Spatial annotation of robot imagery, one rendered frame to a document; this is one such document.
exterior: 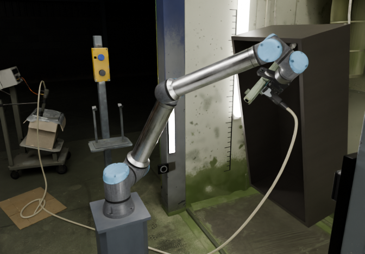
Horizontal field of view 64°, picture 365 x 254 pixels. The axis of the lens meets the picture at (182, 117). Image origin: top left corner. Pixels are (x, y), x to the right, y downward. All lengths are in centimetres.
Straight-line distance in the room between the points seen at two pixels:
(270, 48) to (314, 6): 206
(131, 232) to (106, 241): 14
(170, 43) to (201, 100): 57
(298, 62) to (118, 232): 129
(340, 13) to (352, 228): 247
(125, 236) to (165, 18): 157
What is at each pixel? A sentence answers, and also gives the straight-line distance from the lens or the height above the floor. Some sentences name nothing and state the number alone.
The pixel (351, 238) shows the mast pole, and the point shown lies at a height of 127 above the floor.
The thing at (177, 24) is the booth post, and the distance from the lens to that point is 242.
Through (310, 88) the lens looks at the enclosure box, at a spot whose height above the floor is 137.
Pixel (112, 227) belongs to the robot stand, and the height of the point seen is 64.
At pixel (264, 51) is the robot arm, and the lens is 126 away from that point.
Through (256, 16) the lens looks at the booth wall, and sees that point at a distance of 282.
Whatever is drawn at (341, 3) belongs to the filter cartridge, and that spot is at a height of 189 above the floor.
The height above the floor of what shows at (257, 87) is 138.
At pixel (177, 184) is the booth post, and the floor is 31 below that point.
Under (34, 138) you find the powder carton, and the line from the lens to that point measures 381.
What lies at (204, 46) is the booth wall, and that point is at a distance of 253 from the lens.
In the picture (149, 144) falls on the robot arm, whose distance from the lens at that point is 174.
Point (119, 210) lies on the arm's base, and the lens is 180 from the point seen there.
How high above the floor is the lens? 167
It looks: 16 degrees down
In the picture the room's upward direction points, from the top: straight up
